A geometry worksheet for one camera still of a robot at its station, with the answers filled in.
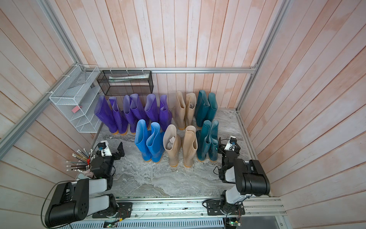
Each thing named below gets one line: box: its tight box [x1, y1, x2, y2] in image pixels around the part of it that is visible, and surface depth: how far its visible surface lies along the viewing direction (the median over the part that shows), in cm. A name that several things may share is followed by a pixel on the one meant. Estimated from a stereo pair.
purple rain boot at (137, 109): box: [129, 93, 150, 124], surface depth 91 cm
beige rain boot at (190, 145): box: [182, 125, 198, 168], surface depth 78 cm
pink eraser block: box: [71, 105, 81, 114], surface depth 84 cm
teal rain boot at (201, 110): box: [195, 89, 211, 127], surface depth 95 cm
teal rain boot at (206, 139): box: [197, 120, 212, 162], surface depth 78 cm
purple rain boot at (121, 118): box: [108, 96, 129, 136], surface depth 92 cm
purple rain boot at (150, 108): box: [144, 93, 160, 123], surface depth 93 cm
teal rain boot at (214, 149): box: [208, 120, 220, 162], surface depth 81 cm
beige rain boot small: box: [162, 124, 182, 167], surface depth 80 cm
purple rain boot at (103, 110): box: [93, 95, 119, 134], surface depth 92 cm
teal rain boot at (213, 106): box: [207, 92, 218, 122], surface depth 91 cm
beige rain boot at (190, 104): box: [184, 93, 197, 126], surface depth 95 cm
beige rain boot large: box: [172, 91, 186, 131], surface depth 92 cm
